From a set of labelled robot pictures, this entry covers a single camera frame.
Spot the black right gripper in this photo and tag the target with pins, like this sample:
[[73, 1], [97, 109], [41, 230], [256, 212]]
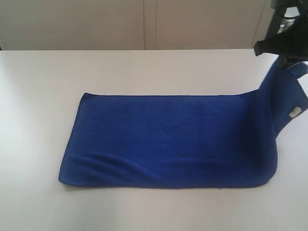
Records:
[[291, 45]]

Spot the black window frame post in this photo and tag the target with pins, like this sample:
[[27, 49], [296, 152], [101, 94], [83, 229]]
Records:
[[276, 20]]

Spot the blue towel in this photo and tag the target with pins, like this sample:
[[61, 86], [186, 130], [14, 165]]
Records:
[[179, 142]]

